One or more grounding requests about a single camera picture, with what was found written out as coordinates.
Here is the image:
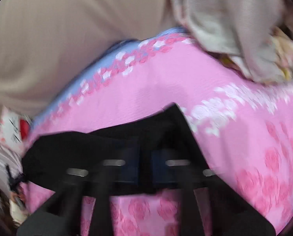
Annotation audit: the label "pink rose bedsheet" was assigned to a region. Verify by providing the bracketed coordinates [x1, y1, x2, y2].
[18, 32, 293, 235]

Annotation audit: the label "floral beige blanket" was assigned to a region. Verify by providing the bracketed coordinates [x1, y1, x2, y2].
[171, 0, 293, 84]

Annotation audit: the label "large beige pillow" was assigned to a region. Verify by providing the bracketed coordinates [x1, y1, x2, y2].
[0, 0, 176, 116]

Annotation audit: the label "black pants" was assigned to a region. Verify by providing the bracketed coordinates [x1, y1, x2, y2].
[22, 104, 208, 195]

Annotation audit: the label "white cartoon face pillow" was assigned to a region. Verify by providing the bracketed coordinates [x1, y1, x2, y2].
[0, 107, 31, 155]

